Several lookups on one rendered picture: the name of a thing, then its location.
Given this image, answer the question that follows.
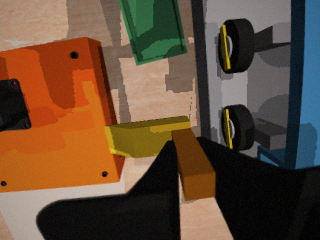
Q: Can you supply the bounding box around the grey ramp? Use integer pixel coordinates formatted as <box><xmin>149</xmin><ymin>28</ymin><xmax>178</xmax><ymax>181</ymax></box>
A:
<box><xmin>191</xmin><ymin>0</ymin><xmax>291</xmax><ymax>147</ymax></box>

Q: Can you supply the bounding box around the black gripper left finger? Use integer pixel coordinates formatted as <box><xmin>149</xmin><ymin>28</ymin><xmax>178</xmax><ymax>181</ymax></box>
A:
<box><xmin>35</xmin><ymin>140</ymin><xmax>181</xmax><ymax>240</ymax></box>

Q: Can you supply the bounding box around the green tray rim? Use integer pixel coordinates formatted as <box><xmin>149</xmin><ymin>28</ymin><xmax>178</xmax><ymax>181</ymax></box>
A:
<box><xmin>118</xmin><ymin>0</ymin><xmax>188</xmax><ymax>66</ymax></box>

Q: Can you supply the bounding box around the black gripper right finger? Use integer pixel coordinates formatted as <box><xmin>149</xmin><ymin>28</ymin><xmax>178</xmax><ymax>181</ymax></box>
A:
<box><xmin>196</xmin><ymin>136</ymin><xmax>320</xmax><ymax>240</ymax></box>

